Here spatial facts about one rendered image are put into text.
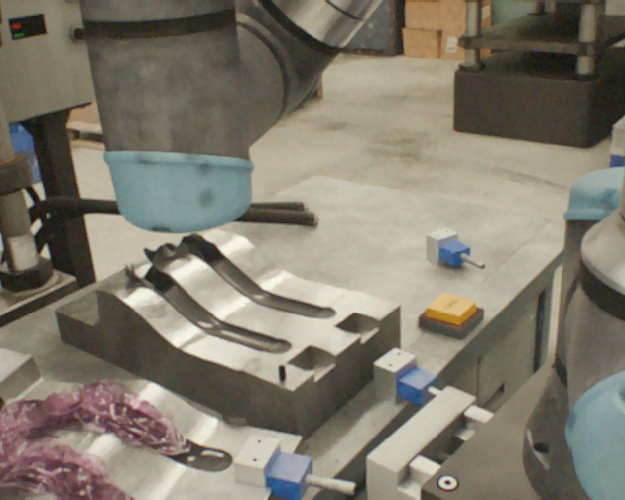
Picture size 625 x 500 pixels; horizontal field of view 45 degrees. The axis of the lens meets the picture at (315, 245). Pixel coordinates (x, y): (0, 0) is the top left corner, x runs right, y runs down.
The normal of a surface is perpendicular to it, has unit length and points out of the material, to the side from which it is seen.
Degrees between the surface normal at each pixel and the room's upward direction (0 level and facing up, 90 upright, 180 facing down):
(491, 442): 0
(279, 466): 0
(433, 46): 89
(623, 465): 97
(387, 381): 90
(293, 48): 110
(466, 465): 0
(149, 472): 26
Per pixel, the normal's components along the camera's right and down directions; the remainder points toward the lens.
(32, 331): -0.06, -0.91
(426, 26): -0.65, 0.19
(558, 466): -0.87, -0.06
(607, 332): -0.93, 0.19
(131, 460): 0.40, -0.76
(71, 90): 0.80, 0.21
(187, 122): 0.39, 0.36
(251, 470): -0.33, 0.40
